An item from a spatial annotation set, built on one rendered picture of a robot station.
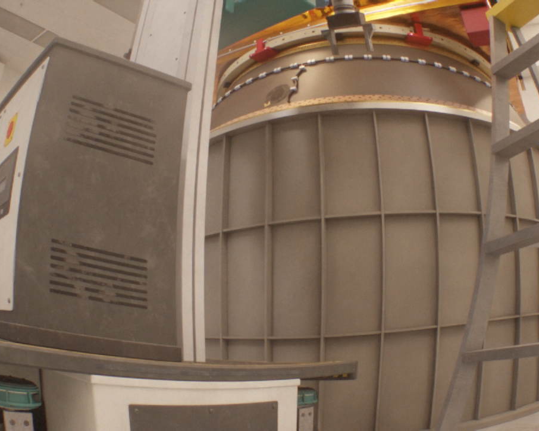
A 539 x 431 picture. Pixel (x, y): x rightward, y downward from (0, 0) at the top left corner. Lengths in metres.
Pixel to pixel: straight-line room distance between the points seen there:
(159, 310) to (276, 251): 0.99
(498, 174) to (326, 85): 0.83
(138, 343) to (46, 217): 0.26
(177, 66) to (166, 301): 0.61
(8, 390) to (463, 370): 1.14
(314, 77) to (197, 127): 1.02
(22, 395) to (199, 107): 0.77
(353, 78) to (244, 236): 0.71
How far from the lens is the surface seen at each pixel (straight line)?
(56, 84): 0.87
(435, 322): 1.74
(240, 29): 1.53
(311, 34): 2.37
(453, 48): 2.49
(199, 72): 1.23
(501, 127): 1.65
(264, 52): 2.48
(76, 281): 0.81
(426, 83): 2.09
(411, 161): 1.83
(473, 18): 2.29
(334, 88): 2.02
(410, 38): 2.37
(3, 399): 0.76
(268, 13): 1.46
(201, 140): 1.17
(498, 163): 1.58
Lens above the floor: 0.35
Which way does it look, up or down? 14 degrees up
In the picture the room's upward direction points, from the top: straight up
